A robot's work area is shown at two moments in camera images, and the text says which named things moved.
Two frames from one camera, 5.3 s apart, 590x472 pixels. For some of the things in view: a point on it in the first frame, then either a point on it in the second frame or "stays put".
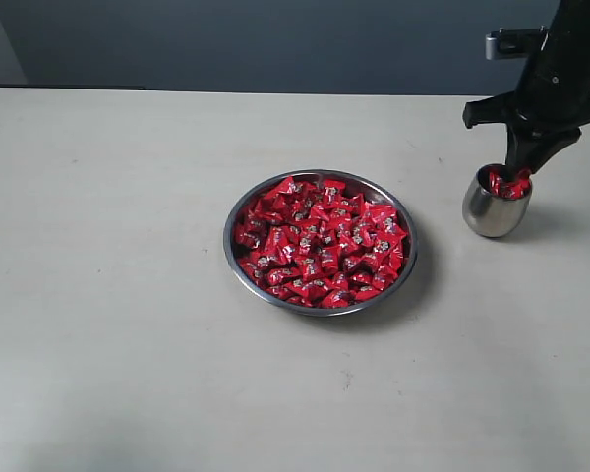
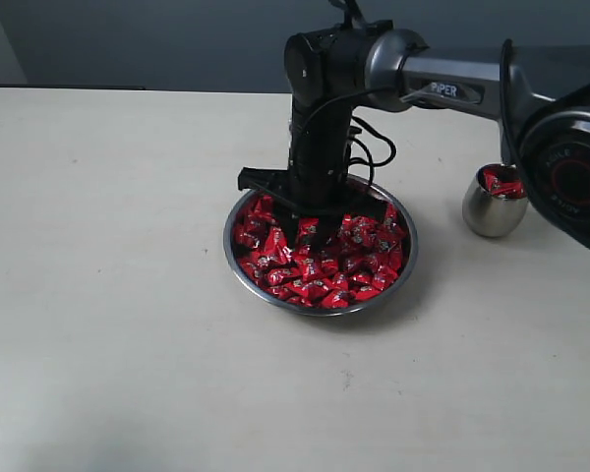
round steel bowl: (374, 192) stays put
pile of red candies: (318, 244) stays put
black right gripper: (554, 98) -> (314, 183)
